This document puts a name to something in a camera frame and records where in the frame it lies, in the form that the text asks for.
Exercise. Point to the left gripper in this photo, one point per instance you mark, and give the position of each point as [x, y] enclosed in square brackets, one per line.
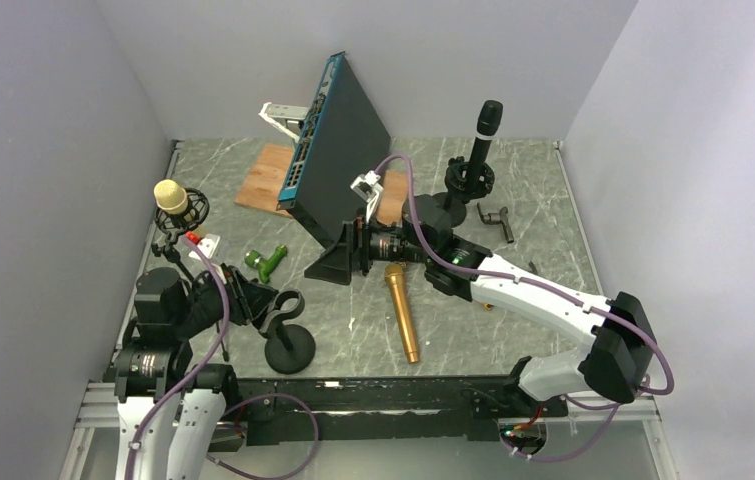
[247, 299]

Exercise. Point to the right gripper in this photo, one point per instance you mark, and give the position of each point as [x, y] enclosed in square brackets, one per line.
[335, 263]

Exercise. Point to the dark gold microphone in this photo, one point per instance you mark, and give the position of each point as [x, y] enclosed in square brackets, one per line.
[395, 280]

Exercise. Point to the black round-base mic stand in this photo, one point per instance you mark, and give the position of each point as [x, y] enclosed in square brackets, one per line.
[289, 348]

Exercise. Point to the light gold microphone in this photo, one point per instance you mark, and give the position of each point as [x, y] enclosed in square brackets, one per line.
[175, 209]

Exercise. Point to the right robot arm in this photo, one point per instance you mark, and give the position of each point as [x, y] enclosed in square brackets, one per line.
[613, 340]

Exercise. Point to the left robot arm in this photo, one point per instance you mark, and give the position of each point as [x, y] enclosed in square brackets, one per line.
[168, 404]

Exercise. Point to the black round-base stand rear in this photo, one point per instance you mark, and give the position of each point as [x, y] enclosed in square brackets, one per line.
[464, 181]

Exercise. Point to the black microphone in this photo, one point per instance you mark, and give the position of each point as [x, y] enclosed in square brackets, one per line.
[488, 123]

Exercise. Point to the green plastic tap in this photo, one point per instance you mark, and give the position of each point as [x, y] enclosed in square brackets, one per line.
[265, 266]

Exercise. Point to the wooden board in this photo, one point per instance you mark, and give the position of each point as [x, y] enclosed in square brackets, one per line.
[261, 187]

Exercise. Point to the dark metal tap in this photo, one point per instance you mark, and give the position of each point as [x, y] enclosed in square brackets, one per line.
[499, 218]

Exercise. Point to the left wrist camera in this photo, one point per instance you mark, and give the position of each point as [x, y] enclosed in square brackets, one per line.
[208, 245]

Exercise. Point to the black tripod shock-mount stand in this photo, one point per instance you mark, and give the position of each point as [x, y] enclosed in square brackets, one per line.
[168, 250]

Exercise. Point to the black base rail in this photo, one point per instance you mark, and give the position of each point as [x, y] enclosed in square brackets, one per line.
[367, 408]

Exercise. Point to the blue network switch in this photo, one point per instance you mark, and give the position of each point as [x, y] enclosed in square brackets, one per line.
[342, 137]

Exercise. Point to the white bracket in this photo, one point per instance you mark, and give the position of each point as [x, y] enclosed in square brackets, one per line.
[286, 119]

